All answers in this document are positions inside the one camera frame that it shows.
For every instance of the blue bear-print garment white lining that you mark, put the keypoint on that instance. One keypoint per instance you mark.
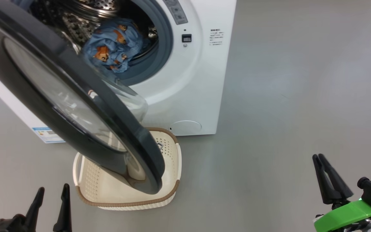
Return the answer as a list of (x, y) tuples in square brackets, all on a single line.
[(130, 35)]

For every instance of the round white filter cover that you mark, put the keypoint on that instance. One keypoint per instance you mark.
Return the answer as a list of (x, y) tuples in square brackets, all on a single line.
[(187, 128)]

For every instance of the printed warning text label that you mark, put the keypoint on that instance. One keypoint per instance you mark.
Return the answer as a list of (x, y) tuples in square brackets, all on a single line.
[(216, 37)]

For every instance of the blue energy label sticker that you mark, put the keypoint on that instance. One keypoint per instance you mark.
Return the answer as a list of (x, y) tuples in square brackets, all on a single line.
[(45, 135)]

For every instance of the cream perforated laundry basket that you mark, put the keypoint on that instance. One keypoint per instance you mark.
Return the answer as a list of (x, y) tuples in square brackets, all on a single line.
[(108, 190)]

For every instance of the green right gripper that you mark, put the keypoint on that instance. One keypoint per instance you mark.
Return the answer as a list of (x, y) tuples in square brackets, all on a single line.
[(343, 216)]

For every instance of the stainless steel washing machine drum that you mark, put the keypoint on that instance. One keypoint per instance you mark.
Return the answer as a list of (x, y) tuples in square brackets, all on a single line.
[(76, 22)]

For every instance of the grey rubber door gasket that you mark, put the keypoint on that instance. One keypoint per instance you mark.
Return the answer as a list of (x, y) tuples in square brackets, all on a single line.
[(164, 48)]

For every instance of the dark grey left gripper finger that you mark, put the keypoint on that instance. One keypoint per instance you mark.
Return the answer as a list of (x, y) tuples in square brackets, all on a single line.
[(34, 212), (64, 212)]

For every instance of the grey plastic cover plate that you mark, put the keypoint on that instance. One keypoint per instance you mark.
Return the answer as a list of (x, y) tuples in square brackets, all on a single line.
[(177, 14)]

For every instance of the dark round glass washer door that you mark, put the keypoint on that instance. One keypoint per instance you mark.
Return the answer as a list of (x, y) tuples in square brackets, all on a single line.
[(27, 64)]

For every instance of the white front-load washing machine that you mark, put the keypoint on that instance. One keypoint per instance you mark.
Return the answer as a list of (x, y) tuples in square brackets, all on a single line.
[(204, 80)]

